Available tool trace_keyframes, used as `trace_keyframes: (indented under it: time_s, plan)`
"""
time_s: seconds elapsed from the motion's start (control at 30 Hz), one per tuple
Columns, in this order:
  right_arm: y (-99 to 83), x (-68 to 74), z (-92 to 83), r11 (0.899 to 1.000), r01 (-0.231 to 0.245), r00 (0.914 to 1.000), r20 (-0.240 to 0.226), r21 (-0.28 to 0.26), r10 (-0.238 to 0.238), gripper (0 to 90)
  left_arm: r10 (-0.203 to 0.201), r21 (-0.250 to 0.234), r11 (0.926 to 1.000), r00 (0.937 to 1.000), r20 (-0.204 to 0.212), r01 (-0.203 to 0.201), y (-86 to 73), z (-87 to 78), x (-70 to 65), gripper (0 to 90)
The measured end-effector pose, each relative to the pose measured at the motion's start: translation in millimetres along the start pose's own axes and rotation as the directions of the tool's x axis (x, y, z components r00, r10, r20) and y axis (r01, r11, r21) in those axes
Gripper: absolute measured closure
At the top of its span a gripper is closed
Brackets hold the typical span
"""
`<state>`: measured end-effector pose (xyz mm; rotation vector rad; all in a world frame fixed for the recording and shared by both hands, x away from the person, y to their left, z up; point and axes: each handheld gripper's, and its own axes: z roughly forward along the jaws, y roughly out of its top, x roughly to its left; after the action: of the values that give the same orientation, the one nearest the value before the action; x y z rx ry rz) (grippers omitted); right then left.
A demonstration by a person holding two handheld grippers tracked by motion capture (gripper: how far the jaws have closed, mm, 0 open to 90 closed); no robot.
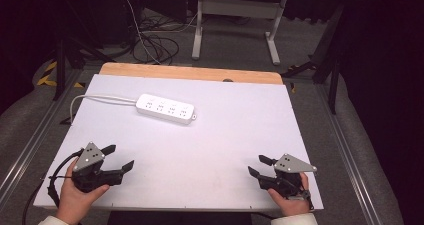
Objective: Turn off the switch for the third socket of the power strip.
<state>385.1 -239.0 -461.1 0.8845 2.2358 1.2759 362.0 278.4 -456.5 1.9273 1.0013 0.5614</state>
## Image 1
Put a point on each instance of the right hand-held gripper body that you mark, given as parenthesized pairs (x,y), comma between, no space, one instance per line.
(287,176)

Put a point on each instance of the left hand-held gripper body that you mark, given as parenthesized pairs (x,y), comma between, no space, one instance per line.
(89,176)

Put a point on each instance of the person's right hand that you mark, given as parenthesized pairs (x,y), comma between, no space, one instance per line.
(291,203)

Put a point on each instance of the person's left hand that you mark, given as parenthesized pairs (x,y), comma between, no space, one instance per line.
(75,201)

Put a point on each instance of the white board table cover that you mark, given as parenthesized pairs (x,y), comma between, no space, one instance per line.
(213,138)

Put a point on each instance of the white power strip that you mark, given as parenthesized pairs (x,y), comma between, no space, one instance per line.
(165,108)

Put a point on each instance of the yellow black floor tape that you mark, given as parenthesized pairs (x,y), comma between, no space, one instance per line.
(48,78)

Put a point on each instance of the black tripod stand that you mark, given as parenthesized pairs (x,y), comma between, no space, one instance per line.
(63,61)

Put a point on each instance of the wooden table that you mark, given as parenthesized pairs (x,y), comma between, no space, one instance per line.
(186,72)

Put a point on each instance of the black metal stand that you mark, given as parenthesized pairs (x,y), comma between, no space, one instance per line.
(328,65)

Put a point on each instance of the grey metal floor rail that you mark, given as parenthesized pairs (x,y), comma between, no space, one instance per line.
(36,135)
(350,158)

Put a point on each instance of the white metal desk frame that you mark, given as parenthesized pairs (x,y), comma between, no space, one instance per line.
(238,7)

